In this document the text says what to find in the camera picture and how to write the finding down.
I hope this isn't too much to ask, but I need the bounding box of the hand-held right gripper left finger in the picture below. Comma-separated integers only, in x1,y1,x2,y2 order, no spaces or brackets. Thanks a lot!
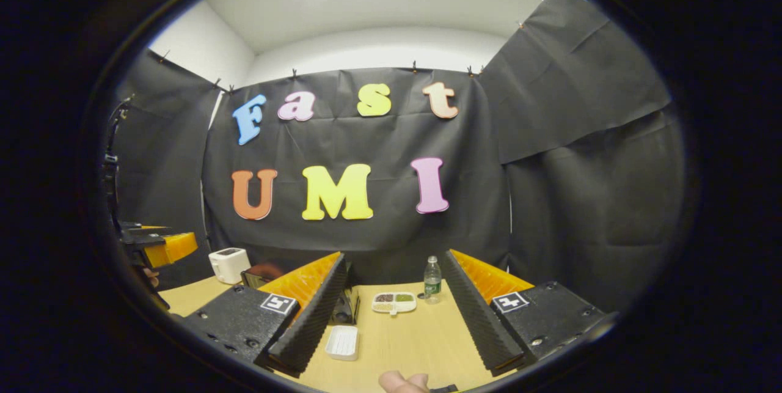
180,251,348,379

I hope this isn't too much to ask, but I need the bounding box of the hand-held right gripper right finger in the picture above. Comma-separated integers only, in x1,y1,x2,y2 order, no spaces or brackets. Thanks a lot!
444,249,613,378

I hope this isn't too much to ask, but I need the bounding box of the black electric oven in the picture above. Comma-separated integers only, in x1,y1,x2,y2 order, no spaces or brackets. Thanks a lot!
240,260,362,326

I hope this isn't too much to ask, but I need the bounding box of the small white rectangular tray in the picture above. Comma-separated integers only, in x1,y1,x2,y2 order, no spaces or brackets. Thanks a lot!
324,325,360,362

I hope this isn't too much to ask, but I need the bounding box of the clear plastic water bottle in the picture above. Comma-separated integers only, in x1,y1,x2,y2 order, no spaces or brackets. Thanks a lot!
423,255,443,305

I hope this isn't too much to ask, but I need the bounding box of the white toaster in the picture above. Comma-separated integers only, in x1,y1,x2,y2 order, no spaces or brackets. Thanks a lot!
208,248,252,285

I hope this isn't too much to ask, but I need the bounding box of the black metal stand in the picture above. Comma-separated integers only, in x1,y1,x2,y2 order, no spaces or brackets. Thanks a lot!
103,95,134,229

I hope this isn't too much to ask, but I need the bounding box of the white divided dish with beans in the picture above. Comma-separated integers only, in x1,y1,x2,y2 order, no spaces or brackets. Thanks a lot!
371,292,418,317

